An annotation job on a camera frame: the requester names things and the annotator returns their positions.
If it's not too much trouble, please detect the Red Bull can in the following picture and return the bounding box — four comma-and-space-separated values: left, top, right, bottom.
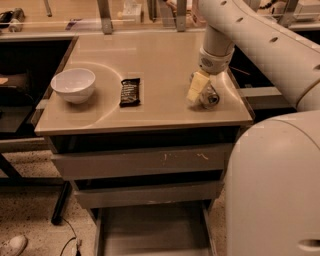
190, 82, 220, 109

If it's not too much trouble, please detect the grey cabinet with beige top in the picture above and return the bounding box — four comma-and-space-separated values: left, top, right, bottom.
34, 31, 256, 256

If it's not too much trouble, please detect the black table leg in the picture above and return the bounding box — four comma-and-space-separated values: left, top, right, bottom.
51, 182, 71, 225

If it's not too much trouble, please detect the white shoe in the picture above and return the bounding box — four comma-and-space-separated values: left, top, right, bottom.
0, 235, 28, 256

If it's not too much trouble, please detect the black snack bar wrapper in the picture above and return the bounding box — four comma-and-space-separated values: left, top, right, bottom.
119, 78, 140, 107

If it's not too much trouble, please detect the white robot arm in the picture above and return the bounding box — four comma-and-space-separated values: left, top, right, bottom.
187, 0, 320, 256

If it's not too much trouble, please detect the black floor cable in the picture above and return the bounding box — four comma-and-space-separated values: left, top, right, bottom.
59, 216, 83, 256

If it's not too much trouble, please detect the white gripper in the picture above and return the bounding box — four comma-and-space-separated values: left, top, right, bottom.
187, 47, 233, 104

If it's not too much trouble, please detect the grey top drawer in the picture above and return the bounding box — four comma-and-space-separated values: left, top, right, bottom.
52, 143, 232, 180

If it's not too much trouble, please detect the grey middle drawer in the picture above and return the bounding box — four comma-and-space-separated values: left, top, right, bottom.
74, 181, 223, 209

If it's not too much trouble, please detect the grey open bottom drawer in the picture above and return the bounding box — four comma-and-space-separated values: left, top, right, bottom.
94, 201, 218, 256

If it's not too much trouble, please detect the white bowl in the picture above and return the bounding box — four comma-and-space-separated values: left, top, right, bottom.
50, 68, 96, 104

